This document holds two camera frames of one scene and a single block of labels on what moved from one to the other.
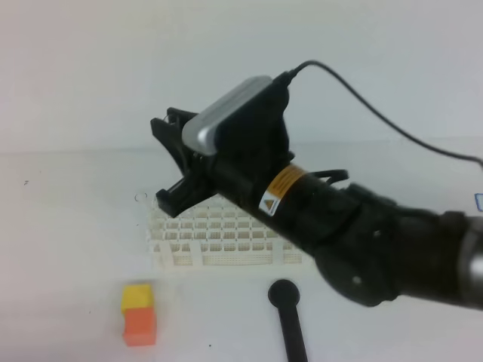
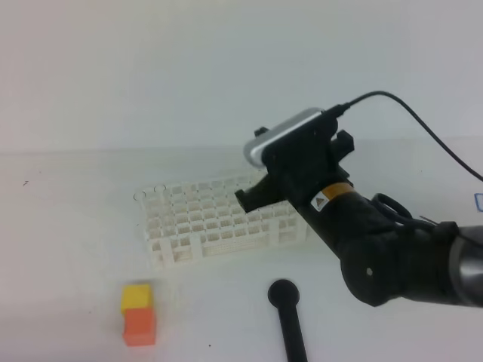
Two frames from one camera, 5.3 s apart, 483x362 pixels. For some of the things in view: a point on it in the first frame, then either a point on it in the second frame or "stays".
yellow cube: x=136 y=296 stays
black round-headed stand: x=284 y=294 stays
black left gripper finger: x=170 y=133 -> x=261 y=130
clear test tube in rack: x=141 y=196 stays
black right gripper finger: x=190 y=191 -> x=263 y=194
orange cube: x=140 y=326 stays
